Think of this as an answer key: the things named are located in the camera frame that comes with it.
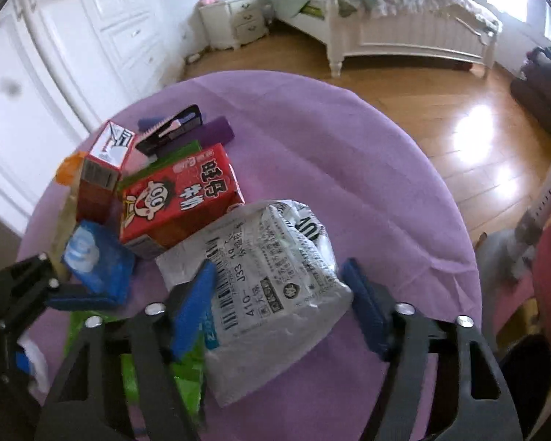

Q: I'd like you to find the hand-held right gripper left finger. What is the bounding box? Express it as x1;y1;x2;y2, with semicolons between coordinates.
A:
34;259;219;441

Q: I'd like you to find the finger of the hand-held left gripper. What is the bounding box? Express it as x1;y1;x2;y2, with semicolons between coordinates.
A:
45;282;121;310
2;326;35;377

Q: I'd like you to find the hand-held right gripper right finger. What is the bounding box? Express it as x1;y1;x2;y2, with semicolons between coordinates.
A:
341;257;524;441

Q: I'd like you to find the blue packet with white cap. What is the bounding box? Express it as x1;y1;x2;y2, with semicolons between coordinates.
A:
61;220;136;306

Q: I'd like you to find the green snack packet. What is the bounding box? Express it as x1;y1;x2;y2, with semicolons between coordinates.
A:
64;310;208;426

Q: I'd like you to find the white printed plastic bag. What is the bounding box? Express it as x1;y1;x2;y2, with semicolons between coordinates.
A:
155;199;354;408

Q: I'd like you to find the red milk carton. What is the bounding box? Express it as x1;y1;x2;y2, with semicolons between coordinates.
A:
118;143;246;259

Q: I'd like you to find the orange wrapper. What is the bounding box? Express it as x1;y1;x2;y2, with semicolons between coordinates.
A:
55;151;89;185

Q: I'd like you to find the small brown drink carton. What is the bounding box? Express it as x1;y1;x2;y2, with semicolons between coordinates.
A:
75;119;137;224

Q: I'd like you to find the blue comb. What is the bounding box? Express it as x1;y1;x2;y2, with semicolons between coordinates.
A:
138;116;172;132

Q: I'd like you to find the purple tablecloth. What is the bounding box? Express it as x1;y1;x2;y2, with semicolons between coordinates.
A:
16;70;482;441

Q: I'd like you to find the white wardrobe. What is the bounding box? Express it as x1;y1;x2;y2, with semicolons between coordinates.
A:
0;0;187;236

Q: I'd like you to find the white vacuum pole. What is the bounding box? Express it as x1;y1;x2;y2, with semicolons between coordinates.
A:
475;122;551;286

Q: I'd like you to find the dark sofa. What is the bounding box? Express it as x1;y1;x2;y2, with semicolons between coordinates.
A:
509;46;551;137

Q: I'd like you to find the white nightstand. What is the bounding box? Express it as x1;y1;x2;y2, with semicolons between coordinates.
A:
198;0;271;50

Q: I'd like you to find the white bed frame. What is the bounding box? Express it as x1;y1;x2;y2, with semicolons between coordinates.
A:
243;0;503;79

